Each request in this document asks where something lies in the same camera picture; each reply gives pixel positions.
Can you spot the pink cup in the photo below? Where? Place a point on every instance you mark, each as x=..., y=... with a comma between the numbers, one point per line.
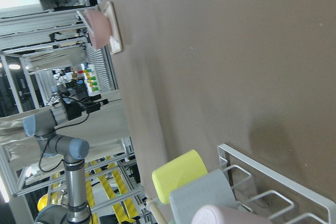
x=216, y=214

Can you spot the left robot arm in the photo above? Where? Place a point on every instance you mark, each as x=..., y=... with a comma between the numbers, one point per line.
x=73, y=151

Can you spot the yellow cup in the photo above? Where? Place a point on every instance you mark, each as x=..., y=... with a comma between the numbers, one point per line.
x=177, y=173

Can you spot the grey cup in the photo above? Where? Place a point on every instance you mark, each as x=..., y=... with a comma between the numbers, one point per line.
x=210, y=189

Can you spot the beige tray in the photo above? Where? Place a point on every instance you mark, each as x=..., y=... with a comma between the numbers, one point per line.
x=115, y=44

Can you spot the pink bowl of ice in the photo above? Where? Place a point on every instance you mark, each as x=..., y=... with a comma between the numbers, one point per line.
x=98, y=27

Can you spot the yellow hard hat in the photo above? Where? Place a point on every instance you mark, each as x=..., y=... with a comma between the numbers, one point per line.
x=42, y=202

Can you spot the white wire cup holder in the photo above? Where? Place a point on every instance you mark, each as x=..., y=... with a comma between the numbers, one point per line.
x=259, y=190

